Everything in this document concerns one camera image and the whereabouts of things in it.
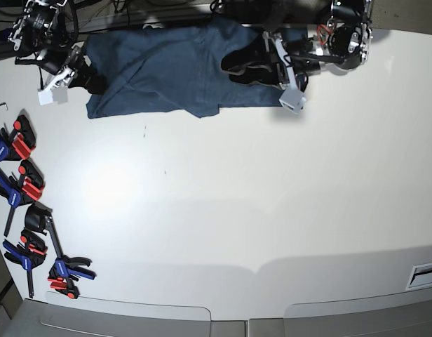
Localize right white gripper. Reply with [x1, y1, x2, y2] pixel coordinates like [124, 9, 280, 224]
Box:
[39, 45, 107, 95]

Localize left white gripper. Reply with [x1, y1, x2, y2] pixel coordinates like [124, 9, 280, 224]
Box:
[220, 31, 309, 92]

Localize blue T-shirt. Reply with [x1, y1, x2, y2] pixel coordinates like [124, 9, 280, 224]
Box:
[86, 17, 283, 119]

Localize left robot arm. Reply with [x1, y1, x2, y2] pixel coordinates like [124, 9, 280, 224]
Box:
[220, 1, 373, 91]

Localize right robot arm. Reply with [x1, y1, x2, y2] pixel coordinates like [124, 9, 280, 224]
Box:
[8, 1, 107, 105]

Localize top blue red clamp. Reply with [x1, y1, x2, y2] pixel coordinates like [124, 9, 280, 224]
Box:
[0, 114, 36, 162]

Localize long-bar blue red clamp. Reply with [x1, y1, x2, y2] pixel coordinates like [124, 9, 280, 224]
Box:
[45, 216, 96, 299]

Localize left grey chair back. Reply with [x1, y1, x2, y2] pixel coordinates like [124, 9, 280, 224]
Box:
[39, 291, 212, 337]

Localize grey chair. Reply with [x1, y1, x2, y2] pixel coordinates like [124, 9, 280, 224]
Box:
[284, 288, 432, 336]
[39, 291, 212, 337]

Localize white label slot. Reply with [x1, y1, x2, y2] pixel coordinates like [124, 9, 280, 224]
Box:
[406, 263, 432, 291]

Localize right grey chair back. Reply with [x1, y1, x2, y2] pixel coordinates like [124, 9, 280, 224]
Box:
[284, 288, 432, 336]

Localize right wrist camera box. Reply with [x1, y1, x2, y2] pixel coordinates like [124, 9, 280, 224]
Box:
[37, 86, 68, 106]

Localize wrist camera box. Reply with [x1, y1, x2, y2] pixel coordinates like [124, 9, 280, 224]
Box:
[37, 86, 68, 106]
[279, 87, 306, 114]

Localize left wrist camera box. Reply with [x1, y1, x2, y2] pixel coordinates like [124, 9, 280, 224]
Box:
[279, 87, 306, 114]

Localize aluminium rail with cables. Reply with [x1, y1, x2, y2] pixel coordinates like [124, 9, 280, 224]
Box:
[0, 1, 211, 60]

